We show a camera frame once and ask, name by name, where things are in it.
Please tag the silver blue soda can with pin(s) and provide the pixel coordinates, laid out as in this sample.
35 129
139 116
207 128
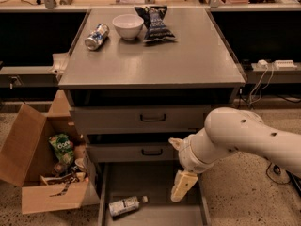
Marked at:
97 37

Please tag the grey drawer cabinet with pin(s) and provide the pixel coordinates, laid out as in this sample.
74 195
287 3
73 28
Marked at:
194 69

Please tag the green snack bag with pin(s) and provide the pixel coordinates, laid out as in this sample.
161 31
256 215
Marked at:
62 148

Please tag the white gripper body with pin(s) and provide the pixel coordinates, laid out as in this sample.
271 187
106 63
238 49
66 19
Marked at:
185 155

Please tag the grey bottom drawer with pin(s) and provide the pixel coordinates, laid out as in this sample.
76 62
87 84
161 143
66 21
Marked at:
155 181

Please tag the grey drawer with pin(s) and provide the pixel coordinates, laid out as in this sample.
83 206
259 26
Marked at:
139 119
155 181
131 152

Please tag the brown cardboard box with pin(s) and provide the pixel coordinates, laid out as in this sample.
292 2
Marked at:
26 157

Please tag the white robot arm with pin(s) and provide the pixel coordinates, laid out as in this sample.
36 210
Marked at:
226 131

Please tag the white bowl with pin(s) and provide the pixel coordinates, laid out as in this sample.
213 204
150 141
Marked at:
128 26

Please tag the black bar on floor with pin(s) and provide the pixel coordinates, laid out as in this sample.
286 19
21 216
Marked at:
296 182

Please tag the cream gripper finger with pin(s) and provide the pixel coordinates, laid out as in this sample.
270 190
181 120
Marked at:
183 182
175 142

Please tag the white plug adapter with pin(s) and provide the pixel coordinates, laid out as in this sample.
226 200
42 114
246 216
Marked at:
262 63

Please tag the grey middle drawer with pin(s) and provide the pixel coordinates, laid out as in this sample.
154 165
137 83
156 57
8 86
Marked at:
131 152

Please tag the grey top drawer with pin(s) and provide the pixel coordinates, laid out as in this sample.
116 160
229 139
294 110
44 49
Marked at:
139 119

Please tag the white power strip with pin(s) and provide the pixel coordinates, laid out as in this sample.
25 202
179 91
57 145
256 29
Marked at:
284 64

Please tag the dark blue chip bag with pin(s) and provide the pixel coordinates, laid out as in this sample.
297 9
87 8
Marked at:
153 18

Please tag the blue labelled plastic bottle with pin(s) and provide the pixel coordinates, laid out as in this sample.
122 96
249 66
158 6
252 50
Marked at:
126 205

